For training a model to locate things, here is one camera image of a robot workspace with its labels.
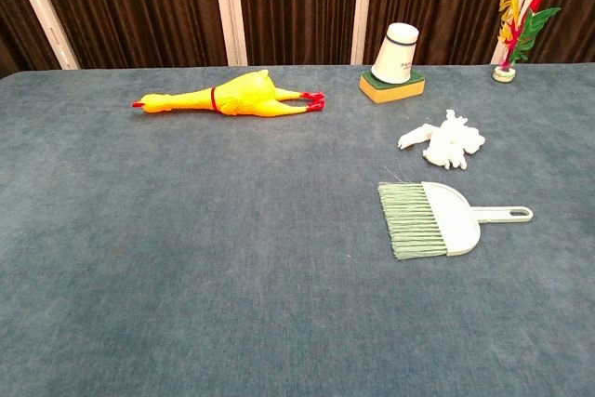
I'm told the white paper cup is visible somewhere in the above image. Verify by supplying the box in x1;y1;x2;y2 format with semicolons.
370;21;420;84

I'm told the yellow green sponge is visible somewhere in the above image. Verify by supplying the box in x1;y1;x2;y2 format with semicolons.
358;68;427;105

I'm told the colourful feather shuttlecock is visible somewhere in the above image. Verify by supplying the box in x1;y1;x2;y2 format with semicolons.
492;0;563;84

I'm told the blue felt table cover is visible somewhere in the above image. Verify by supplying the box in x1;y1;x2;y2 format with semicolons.
0;63;595;397

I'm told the yellow rubber chicken toy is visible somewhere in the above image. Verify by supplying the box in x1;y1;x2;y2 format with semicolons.
131;69;327;118

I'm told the pale green hand broom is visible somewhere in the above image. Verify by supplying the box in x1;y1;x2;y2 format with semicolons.
377;180;535;261

